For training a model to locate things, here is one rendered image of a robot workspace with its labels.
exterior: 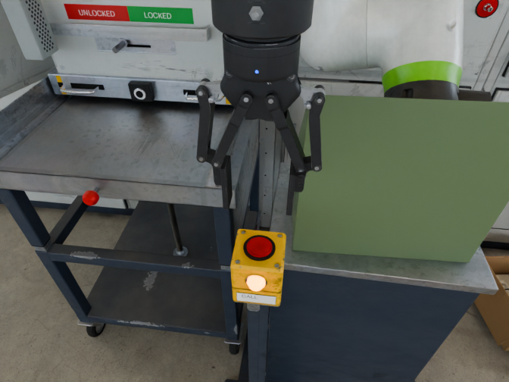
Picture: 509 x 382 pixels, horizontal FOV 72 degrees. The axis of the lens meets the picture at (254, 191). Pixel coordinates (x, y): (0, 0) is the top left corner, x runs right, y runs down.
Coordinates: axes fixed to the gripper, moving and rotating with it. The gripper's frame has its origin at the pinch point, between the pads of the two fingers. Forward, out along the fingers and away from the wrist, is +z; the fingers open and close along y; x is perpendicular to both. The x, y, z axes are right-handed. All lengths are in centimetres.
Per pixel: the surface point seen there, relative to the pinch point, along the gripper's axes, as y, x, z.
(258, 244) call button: -0.1, -0.4, 11.4
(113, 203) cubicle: 82, -86, 92
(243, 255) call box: 2.0, 1.6, 12.0
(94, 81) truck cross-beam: 51, -52, 11
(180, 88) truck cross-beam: 27, -52, 11
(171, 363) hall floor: 33, -17, 102
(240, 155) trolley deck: 7.6, -31.4, 17.3
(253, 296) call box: 0.1, 3.8, 19.4
